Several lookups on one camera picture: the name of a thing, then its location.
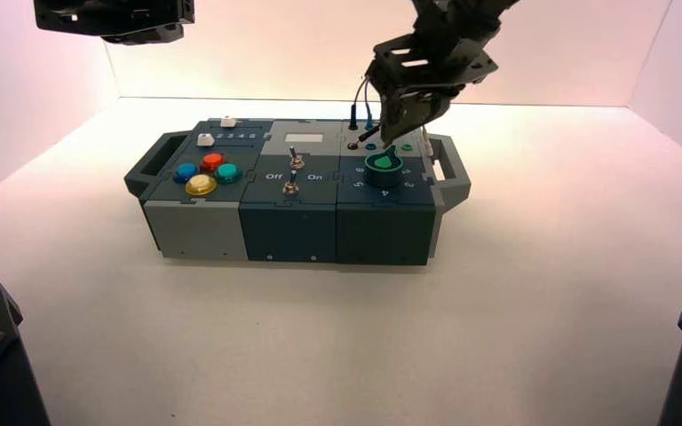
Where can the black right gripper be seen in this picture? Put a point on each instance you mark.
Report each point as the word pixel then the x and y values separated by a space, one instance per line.
pixel 435 64

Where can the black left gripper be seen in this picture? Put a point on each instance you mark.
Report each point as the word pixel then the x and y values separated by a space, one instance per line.
pixel 111 12

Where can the green rotary knob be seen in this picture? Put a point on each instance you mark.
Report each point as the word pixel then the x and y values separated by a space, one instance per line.
pixel 383 171

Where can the white display window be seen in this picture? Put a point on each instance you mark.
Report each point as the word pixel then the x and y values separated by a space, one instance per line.
pixel 303 139

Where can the white slider cap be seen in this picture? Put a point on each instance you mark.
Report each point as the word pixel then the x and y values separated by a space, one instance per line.
pixel 204 140
pixel 228 122

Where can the blue push button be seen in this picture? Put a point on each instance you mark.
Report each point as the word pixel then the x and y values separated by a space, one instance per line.
pixel 186 172

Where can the red push button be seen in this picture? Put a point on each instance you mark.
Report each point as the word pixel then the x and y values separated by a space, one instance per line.
pixel 212 162

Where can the yellow push button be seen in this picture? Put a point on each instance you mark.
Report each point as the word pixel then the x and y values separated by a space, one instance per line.
pixel 201 185

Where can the green push button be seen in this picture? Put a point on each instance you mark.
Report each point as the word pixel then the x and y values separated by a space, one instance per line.
pixel 228 173

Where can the grey and teal control box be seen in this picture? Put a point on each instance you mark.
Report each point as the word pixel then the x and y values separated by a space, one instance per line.
pixel 294 229

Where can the metal toggle switch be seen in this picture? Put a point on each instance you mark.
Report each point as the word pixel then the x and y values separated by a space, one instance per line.
pixel 290 187
pixel 295 157

